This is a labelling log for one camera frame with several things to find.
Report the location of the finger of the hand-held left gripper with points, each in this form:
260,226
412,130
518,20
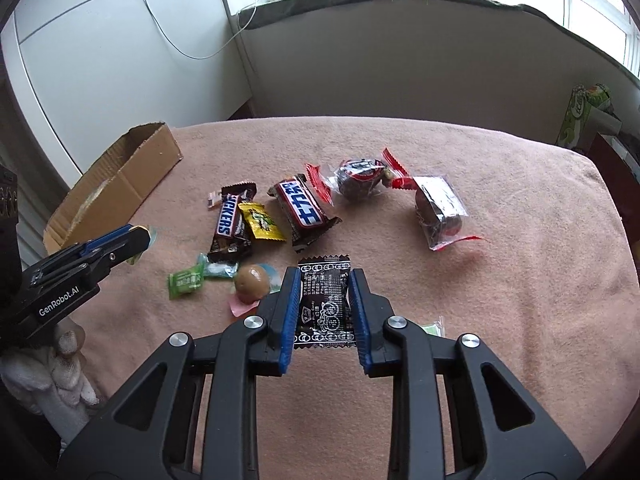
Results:
127,247
107,236

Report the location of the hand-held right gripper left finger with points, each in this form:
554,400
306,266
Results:
290,320

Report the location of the white ribbed radiator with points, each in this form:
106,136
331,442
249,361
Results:
35,220

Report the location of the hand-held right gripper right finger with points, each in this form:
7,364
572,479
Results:
359,320

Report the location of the white cabinet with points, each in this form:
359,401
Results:
125,60

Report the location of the small clear green packet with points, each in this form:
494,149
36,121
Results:
432,329

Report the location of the cardboard box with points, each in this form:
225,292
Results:
115,175

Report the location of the brown ball candy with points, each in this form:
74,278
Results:
250,282

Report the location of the brown chocolate bar blue print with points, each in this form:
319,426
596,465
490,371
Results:
302,205

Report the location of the pale green candy wrapper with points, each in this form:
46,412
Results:
153,233

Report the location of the dark brown furniture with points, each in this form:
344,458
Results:
615,170

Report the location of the yellow candy packet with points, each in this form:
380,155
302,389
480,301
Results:
260,222

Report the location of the small pink candy wrapper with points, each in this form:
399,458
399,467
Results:
215,200

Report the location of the person's left hand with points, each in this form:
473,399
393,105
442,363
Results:
70,375

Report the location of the clear red-ended dark snack packet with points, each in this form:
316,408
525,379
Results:
440,210
357,177

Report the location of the green printed box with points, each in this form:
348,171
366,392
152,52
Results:
582,115

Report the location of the pale teal candy packet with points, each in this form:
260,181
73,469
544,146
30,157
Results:
217,270

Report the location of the green candy packet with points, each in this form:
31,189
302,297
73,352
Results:
186,280

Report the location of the black printed candy packet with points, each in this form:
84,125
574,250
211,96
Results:
325,300

